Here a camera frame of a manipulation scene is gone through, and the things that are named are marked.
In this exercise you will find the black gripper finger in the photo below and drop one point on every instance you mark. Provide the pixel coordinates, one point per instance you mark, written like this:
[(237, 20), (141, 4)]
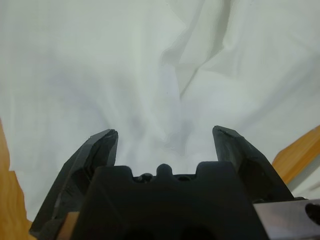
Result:
[(72, 180), (255, 167)]

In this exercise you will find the white t-shirt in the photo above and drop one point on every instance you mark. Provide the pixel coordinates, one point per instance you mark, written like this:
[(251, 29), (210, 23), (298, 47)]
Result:
[(150, 62)]

